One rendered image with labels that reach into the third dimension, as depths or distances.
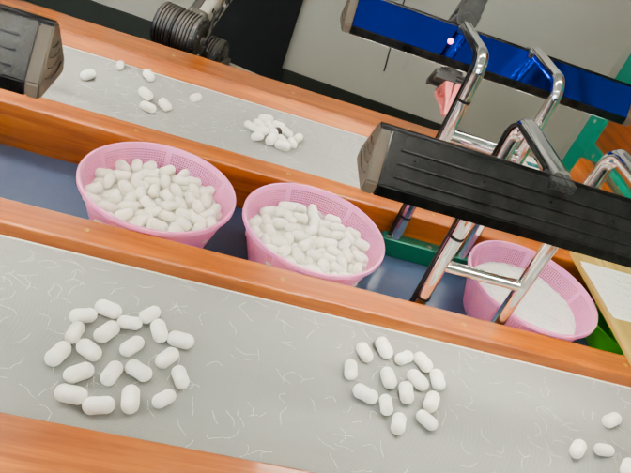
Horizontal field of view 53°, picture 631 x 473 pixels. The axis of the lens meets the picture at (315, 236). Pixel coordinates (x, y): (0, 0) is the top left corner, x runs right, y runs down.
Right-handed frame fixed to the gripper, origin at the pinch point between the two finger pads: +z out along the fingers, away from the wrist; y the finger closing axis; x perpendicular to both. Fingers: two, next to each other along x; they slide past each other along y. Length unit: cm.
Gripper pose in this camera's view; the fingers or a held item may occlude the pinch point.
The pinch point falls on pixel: (444, 113)
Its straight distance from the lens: 158.0
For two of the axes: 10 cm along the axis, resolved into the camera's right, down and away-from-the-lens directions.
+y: 9.5, 2.7, 1.8
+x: -2.5, 2.2, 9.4
